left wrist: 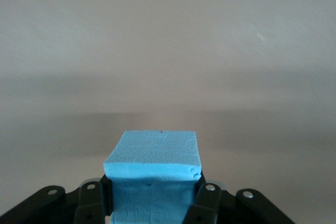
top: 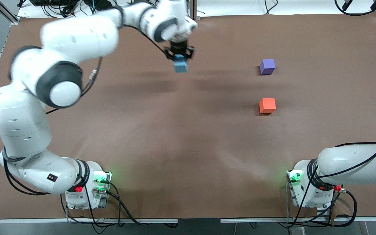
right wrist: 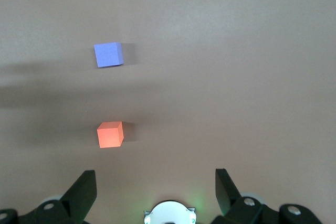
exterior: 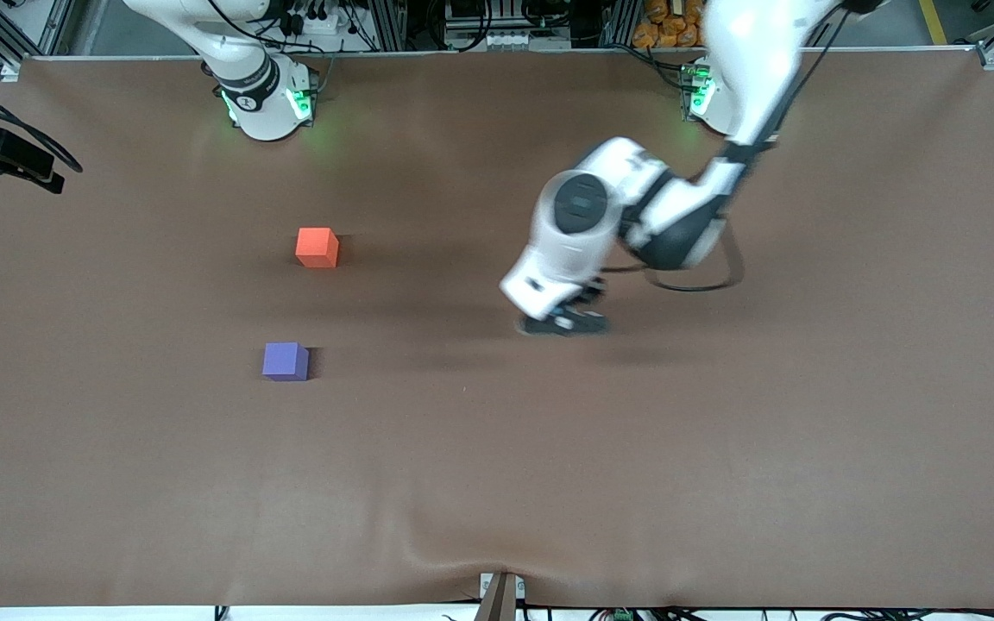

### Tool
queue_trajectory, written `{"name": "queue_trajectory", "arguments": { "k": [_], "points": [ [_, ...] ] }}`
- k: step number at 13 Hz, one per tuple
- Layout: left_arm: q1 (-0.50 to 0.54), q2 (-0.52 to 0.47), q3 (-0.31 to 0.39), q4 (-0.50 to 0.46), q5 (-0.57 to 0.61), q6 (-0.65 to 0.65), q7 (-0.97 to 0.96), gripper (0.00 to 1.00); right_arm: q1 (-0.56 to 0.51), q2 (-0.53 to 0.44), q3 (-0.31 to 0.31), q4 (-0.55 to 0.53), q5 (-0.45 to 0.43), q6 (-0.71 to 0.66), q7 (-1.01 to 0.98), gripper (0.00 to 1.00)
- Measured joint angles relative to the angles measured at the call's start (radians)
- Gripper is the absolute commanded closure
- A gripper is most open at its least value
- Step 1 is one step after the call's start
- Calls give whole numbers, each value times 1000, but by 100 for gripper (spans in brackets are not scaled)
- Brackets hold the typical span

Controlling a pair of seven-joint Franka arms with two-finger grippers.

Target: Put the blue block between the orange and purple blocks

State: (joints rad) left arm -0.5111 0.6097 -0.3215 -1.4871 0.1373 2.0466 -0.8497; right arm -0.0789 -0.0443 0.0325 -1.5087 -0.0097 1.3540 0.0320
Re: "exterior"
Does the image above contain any orange foam block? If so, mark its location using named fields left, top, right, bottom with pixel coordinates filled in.
left=295, top=227, right=341, bottom=269

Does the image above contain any purple foam block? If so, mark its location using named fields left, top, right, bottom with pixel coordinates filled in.
left=261, top=342, right=311, bottom=382

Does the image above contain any brown table cover sheet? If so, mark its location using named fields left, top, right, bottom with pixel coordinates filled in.
left=0, top=47, right=994, bottom=610

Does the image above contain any white power strip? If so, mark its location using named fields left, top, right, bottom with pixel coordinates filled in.
left=445, top=28, right=572, bottom=53

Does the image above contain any pile of orange packets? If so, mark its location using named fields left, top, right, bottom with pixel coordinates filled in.
left=632, top=0, right=709, bottom=50

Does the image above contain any metal table edge clamp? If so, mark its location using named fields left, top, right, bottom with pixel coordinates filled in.
left=476, top=571, right=527, bottom=621

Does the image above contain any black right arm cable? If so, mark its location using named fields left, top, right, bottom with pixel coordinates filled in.
left=0, top=72, right=85, bottom=173

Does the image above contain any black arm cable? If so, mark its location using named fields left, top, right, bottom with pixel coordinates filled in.
left=609, top=0, right=860, bottom=294
left=0, top=72, right=85, bottom=173

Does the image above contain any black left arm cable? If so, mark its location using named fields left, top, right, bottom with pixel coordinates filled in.
left=609, top=0, right=860, bottom=294

